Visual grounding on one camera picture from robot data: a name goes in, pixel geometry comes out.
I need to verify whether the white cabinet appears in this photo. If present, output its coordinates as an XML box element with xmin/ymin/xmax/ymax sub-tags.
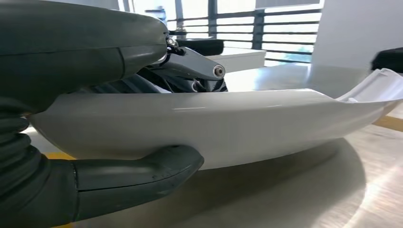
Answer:
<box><xmin>206</xmin><ymin>47</ymin><xmax>267</xmax><ymax>74</ymax></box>

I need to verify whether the plain black case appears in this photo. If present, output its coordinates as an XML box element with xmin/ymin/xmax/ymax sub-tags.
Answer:
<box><xmin>176</xmin><ymin>38</ymin><xmax>225</xmax><ymax>57</ymax></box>

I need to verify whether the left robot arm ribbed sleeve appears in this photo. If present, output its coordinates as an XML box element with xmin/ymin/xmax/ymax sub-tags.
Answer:
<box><xmin>0</xmin><ymin>95</ymin><xmax>45</xmax><ymax>206</ymax></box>

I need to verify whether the black case with yellow label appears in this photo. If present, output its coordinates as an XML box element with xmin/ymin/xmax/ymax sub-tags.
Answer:
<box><xmin>371</xmin><ymin>47</ymin><xmax>403</xmax><ymax>73</ymax></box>

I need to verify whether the dark window railing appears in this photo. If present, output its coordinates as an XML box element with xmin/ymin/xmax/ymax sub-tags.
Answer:
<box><xmin>118</xmin><ymin>0</ymin><xmax>325</xmax><ymax>67</ymax></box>

